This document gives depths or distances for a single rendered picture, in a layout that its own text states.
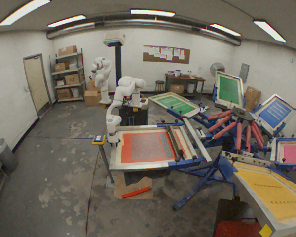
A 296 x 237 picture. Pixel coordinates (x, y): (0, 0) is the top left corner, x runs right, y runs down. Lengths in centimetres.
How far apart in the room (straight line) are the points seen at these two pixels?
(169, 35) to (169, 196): 474
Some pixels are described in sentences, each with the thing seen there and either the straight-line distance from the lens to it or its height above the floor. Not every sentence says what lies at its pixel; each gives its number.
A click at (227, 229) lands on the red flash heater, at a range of 87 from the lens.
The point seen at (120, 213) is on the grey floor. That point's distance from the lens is 190.
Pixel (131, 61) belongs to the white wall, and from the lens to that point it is 469.
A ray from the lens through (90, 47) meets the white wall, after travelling 493.
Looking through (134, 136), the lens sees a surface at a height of 96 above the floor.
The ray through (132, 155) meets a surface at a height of 96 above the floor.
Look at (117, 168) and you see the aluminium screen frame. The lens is 103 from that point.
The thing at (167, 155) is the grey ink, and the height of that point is 96.
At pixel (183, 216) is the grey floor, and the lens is 195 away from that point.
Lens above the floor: 183
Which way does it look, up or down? 33 degrees down
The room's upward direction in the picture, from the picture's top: 3 degrees clockwise
